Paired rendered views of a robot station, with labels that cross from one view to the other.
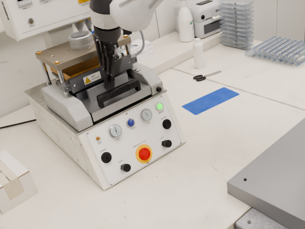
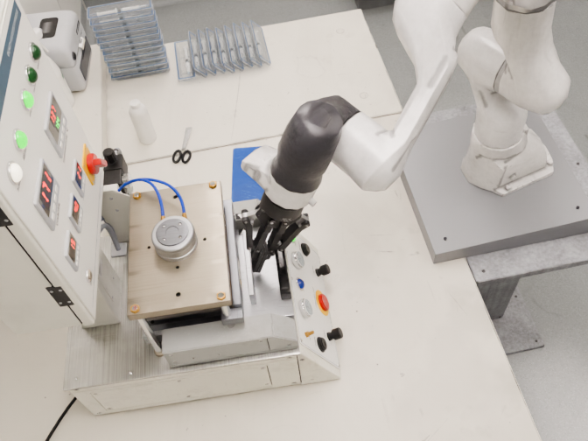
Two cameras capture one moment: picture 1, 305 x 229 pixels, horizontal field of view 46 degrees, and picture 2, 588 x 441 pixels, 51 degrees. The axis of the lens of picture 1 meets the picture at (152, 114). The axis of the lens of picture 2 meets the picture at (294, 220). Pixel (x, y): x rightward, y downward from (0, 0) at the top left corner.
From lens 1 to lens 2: 1.08 m
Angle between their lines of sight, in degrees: 49
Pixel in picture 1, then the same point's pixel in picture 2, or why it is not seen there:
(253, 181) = (452, 234)
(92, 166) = (324, 367)
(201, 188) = (409, 281)
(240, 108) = not seen: hidden behind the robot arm
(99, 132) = (302, 326)
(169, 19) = not seen: outside the picture
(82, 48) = (195, 248)
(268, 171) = (449, 214)
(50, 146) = (170, 415)
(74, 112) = (282, 332)
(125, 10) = (398, 170)
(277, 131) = not seen: hidden behind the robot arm
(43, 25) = (94, 264)
